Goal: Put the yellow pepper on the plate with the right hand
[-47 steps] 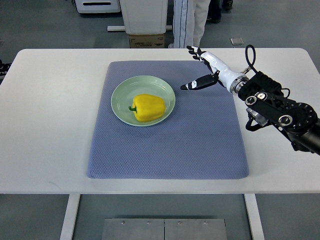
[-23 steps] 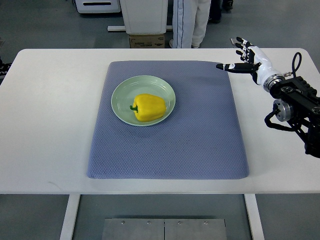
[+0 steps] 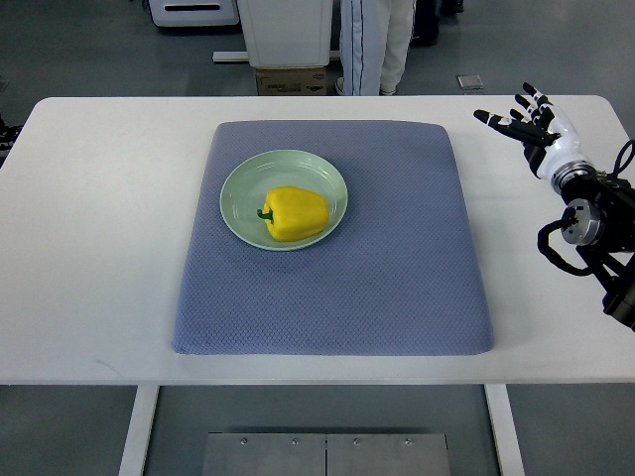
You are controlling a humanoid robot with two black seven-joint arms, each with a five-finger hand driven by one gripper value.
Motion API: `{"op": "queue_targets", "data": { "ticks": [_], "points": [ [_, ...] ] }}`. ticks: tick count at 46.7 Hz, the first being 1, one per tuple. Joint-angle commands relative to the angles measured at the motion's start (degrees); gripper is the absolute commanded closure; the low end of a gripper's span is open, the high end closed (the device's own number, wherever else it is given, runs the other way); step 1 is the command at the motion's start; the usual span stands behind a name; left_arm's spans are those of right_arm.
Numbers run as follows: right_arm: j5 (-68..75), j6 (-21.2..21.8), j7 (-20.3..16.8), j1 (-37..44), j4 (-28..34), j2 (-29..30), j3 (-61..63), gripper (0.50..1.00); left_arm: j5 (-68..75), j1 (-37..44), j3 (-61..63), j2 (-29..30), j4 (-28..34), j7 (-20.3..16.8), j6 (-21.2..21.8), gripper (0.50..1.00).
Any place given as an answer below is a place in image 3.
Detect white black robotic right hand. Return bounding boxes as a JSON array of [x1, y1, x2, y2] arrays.
[[473, 82, 592, 188]]

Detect yellow bell pepper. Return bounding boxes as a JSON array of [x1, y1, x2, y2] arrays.
[[256, 185, 329, 242]]

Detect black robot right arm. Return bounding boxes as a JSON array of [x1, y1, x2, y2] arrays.
[[537, 140, 634, 329]]

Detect small grey floor plate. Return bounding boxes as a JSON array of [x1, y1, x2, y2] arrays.
[[455, 74, 484, 91]]

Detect light green plate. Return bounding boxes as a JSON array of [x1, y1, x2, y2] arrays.
[[219, 150, 348, 251]]

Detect dark shoe on floor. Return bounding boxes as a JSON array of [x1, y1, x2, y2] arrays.
[[411, 0, 464, 47]]

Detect person in white trousers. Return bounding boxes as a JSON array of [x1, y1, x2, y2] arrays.
[[334, 0, 416, 96]]

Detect white right table leg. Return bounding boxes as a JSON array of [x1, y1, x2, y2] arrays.
[[484, 384, 525, 476]]

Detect white table leg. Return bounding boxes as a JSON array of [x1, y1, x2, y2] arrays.
[[484, 384, 525, 476], [118, 385, 159, 476]]

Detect cardboard box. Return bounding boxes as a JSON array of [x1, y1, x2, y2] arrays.
[[255, 66, 327, 96]]

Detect white machine with slot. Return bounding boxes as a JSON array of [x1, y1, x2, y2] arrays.
[[148, 0, 239, 28]]

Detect white left table leg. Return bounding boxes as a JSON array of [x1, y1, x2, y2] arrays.
[[118, 385, 159, 476]]

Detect black object at left edge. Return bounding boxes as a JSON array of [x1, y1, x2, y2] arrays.
[[0, 117, 23, 159]]

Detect white cabinet pedestal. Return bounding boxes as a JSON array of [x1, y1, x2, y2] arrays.
[[212, 0, 333, 69]]

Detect grey metal base plate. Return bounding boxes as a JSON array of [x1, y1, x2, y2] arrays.
[[201, 433, 450, 475]]

